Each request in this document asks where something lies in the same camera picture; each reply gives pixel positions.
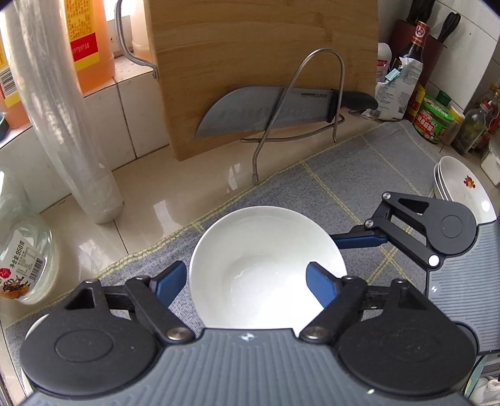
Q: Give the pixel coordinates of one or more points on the yellow packet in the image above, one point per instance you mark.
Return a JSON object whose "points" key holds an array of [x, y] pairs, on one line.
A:
{"points": [[416, 103]]}

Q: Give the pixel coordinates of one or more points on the grey checked mat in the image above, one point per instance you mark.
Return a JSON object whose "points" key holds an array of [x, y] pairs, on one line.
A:
{"points": [[312, 195]]}

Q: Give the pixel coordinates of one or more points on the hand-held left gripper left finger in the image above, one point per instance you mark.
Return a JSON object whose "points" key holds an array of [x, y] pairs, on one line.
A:
{"points": [[172, 281]]}

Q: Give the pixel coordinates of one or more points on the clear yellow-label oil bottle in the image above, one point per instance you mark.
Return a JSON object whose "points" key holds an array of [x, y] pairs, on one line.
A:
{"points": [[487, 129]]}

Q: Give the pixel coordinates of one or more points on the dark soy sauce bottle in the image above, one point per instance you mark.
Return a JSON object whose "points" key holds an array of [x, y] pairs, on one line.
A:
{"points": [[420, 47]]}

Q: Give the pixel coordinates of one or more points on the green-lid sauce jar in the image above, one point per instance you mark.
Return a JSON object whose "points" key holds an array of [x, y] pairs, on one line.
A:
{"points": [[433, 121]]}

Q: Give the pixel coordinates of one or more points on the yellow-lid spice jar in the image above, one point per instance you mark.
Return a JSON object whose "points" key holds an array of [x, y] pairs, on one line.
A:
{"points": [[456, 115]]}

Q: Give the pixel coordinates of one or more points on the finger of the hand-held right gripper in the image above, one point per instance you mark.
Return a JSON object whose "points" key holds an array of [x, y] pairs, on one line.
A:
{"points": [[355, 240]]}

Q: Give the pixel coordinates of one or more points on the small green-cap jar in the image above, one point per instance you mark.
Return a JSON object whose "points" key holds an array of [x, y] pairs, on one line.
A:
{"points": [[444, 97]]}

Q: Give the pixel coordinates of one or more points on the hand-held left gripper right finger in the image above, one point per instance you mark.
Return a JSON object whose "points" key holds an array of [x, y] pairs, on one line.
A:
{"points": [[320, 281]]}

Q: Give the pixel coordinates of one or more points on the dark red knife block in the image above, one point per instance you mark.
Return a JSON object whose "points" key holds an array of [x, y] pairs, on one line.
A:
{"points": [[436, 62]]}

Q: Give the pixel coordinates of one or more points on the green binder clip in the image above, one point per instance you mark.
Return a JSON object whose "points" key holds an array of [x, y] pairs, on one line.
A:
{"points": [[392, 76]]}

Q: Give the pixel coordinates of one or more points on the teal container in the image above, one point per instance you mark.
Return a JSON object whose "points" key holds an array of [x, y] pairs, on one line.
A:
{"points": [[3, 125]]}

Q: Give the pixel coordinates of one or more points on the white blue-print plastic bag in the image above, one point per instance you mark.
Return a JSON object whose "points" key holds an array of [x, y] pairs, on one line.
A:
{"points": [[394, 101]]}

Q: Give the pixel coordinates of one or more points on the red sauce bottle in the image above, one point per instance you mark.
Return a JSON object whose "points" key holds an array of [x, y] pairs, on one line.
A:
{"points": [[495, 97]]}

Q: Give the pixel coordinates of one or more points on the bamboo cutting board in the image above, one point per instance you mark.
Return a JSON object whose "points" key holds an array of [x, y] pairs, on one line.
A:
{"points": [[242, 47]]}

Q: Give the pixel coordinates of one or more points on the plain white bowl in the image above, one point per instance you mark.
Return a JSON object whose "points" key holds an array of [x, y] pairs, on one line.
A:
{"points": [[254, 250]]}

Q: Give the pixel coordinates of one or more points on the plastic wrap roll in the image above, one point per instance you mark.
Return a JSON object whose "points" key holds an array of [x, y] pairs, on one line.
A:
{"points": [[66, 136]]}

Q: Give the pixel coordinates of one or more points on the clear glass jar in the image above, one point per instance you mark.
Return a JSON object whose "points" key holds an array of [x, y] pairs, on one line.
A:
{"points": [[23, 253]]}

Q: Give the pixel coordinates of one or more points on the white plastic seasoning box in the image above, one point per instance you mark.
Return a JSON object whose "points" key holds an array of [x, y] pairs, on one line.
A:
{"points": [[492, 160]]}

